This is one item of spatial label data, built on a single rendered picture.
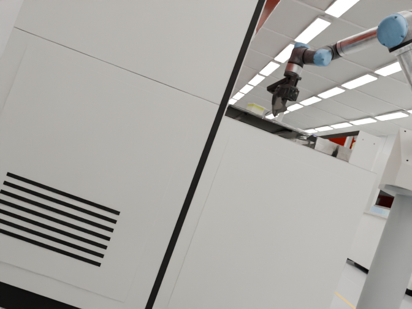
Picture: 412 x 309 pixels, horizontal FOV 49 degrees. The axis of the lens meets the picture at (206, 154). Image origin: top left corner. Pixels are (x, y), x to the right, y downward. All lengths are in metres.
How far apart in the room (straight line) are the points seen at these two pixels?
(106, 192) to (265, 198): 0.58
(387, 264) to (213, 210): 0.81
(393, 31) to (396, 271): 0.96
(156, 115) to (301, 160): 0.58
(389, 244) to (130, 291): 1.11
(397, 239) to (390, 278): 0.16
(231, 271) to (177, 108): 0.63
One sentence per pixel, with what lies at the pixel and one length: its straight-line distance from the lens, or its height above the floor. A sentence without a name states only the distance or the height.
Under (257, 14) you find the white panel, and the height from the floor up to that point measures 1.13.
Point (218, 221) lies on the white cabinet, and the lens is 1.65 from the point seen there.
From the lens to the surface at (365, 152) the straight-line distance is 1.84.
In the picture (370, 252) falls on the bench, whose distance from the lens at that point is 7.25.
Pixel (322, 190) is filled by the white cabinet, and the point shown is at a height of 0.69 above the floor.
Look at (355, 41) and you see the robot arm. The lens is 2.16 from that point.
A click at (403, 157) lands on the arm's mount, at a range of 2.03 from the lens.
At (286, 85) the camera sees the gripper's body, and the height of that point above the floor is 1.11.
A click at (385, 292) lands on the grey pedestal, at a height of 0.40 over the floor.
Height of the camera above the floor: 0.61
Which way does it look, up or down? 2 degrees up
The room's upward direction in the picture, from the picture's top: 20 degrees clockwise
